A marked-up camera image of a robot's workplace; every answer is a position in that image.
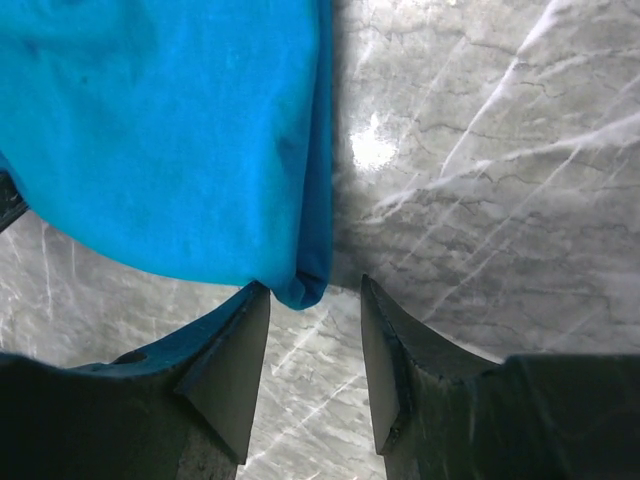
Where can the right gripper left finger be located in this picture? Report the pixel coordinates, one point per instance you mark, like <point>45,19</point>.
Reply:
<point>181,407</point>

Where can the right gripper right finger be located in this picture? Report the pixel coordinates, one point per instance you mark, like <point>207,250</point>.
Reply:
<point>441,412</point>

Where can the blue t shirt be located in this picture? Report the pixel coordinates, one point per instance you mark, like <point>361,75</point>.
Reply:
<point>189,139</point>

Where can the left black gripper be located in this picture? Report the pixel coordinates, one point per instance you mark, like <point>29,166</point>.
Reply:
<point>12,205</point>

